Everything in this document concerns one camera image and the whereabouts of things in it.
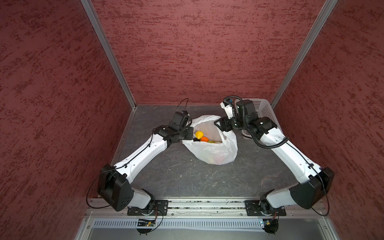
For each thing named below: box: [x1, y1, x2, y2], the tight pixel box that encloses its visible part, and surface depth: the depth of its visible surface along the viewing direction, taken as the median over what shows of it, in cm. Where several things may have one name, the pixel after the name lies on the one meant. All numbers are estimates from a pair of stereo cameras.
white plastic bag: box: [182, 115, 238, 165], surface depth 84 cm
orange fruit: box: [200, 136, 209, 142], surface depth 97 cm
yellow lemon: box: [195, 130, 204, 140], surface depth 96 cm
